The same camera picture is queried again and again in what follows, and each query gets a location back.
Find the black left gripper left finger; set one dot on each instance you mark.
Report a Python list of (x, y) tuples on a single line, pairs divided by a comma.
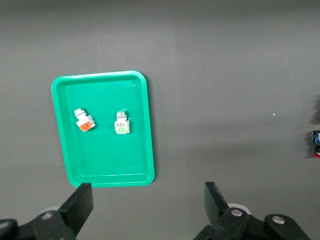
[(70, 215)]

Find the white button switch green block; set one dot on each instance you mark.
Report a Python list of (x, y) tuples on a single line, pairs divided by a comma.
[(121, 123)]

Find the green plastic tray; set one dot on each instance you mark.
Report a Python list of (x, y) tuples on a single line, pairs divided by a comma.
[(107, 155)]

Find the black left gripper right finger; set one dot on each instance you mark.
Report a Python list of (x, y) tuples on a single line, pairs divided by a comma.
[(221, 220)]

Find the dark grey table cover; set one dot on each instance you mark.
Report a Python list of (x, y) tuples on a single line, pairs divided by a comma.
[(200, 62)]

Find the white button switch orange block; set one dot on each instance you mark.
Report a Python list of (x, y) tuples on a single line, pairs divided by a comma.
[(83, 121)]

